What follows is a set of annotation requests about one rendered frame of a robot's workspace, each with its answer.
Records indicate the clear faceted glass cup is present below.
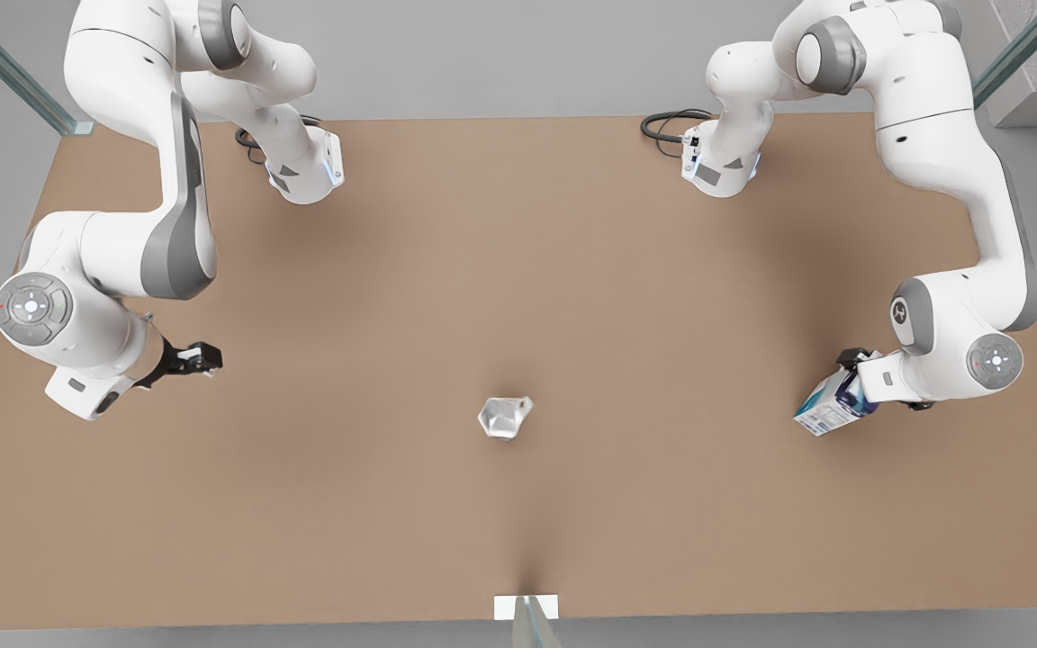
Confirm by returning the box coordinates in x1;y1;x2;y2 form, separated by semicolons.
478;396;535;442

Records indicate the blue and white carton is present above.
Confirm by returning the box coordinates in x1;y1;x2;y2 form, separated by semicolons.
794;366;880;437

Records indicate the black cable loop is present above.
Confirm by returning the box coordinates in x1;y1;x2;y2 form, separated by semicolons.
235;114;323;166
640;109;717;159

